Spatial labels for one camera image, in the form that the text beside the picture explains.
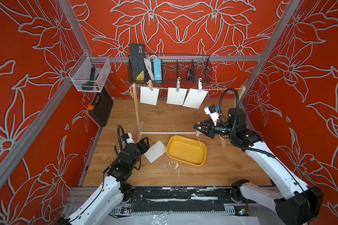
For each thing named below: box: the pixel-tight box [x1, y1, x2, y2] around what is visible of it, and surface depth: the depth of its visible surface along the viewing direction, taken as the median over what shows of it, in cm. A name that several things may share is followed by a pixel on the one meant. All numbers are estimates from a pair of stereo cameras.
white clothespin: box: [198, 77, 203, 94], surface depth 65 cm
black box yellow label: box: [130, 44, 146, 83], surface depth 89 cm
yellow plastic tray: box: [165, 135, 207, 167], surface depth 92 cm
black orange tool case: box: [85, 85, 115, 128], surface depth 100 cm
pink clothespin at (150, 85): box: [146, 79, 154, 91], surface depth 66 cm
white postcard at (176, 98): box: [166, 87, 188, 106], surface depth 71 cm
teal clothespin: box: [176, 76, 182, 92], surface depth 64 cm
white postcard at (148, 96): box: [139, 86, 160, 106], surface depth 72 cm
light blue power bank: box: [153, 58, 162, 82], surface depth 92 cm
